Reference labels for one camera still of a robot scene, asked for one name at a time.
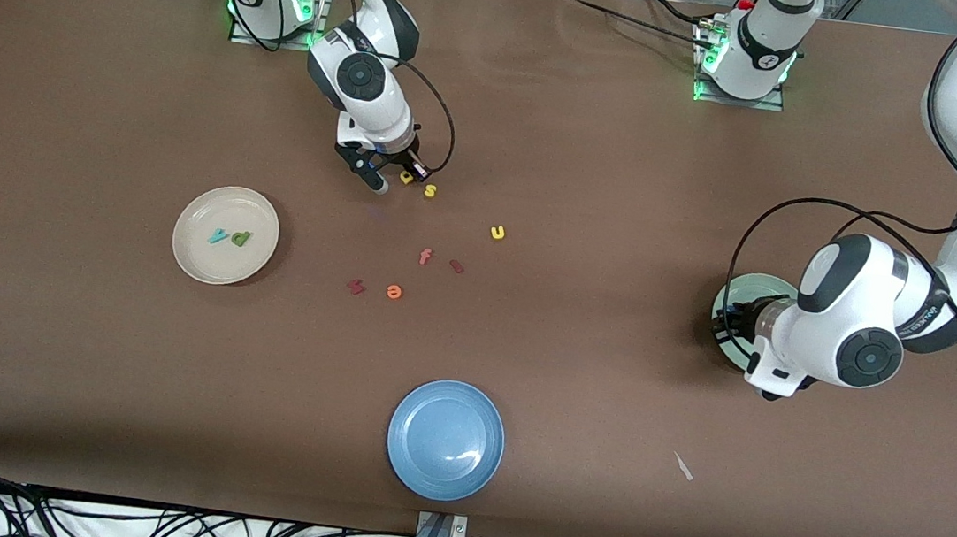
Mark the green letter d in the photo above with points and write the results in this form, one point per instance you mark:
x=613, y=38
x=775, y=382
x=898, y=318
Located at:
x=244, y=240

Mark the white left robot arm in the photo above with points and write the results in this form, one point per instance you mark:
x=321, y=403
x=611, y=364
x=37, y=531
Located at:
x=850, y=290

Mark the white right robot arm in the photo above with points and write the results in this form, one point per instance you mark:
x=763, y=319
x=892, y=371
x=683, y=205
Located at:
x=369, y=79

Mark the dark red letter s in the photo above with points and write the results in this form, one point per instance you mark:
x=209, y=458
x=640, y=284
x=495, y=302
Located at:
x=356, y=288

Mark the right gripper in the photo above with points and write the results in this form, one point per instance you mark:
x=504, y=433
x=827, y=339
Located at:
x=402, y=159

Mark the coral letter f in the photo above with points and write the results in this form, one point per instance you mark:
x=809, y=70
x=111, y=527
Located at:
x=425, y=257

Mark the orange letter e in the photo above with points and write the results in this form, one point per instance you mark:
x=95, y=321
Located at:
x=389, y=292

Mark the beige brown plate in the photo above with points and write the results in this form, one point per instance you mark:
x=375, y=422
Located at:
x=222, y=259

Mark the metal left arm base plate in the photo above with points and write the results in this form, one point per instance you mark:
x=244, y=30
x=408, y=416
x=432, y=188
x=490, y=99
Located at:
x=745, y=103

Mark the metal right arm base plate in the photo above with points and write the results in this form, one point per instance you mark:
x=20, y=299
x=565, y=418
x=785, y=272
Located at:
x=275, y=42

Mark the green plate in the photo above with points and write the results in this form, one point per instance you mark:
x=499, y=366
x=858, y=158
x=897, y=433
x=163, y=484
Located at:
x=723, y=349

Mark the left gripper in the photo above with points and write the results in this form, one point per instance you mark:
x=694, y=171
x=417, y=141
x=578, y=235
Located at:
x=743, y=319

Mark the brown table cover sheet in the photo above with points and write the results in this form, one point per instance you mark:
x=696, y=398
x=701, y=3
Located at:
x=523, y=353

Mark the yellow letter u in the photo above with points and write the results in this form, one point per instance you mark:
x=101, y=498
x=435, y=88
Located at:
x=497, y=236

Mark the blue plate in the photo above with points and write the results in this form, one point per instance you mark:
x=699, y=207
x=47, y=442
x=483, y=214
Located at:
x=445, y=440

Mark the teal letter y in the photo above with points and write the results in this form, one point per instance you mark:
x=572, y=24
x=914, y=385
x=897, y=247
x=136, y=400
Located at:
x=219, y=237

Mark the white paper scrap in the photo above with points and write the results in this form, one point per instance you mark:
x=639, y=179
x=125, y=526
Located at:
x=683, y=466

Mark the dark red letter i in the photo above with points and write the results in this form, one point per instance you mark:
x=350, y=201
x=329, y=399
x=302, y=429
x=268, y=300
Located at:
x=456, y=266

